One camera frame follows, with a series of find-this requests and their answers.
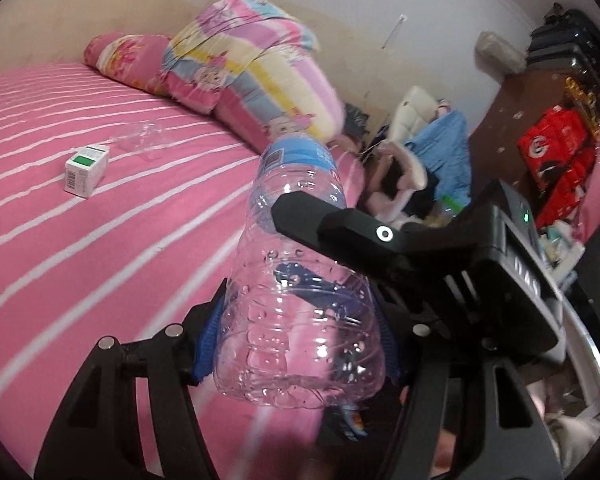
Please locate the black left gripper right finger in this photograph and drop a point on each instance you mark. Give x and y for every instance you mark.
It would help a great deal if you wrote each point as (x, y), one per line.
(500, 434)

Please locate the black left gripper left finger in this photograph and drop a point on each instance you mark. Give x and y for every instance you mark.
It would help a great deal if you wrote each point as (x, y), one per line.
(95, 433)

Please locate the clear plastic water bottle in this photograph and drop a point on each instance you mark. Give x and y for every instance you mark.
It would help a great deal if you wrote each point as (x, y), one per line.
(297, 329)

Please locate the white shelf rack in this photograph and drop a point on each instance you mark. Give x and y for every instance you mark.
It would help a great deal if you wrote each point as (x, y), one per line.
(582, 322)

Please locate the white pink baby chair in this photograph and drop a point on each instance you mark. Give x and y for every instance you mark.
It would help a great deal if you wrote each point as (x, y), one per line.
(399, 188)

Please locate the blue cloth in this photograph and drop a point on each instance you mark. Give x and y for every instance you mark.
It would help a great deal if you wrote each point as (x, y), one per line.
(442, 147)

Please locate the red padded jacket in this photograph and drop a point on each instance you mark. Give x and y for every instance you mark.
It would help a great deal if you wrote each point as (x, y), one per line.
(560, 154)

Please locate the pink striped bed sheet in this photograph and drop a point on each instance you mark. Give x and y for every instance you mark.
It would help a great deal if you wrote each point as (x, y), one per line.
(155, 239)

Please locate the black suitcase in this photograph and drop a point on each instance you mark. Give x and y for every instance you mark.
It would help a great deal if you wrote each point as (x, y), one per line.
(566, 33)

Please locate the small white green box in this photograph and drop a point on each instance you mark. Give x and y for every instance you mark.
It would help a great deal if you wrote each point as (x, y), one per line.
(85, 169)

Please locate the clear crumpled plastic cup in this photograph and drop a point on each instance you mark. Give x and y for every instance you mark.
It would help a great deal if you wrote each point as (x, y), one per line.
(144, 139)

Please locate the striped cartoon sheep quilt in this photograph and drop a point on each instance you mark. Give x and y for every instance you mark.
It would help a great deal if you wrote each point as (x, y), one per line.
(250, 65)

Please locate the pink floral pillow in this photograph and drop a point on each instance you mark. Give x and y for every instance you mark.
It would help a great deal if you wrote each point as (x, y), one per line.
(133, 60)

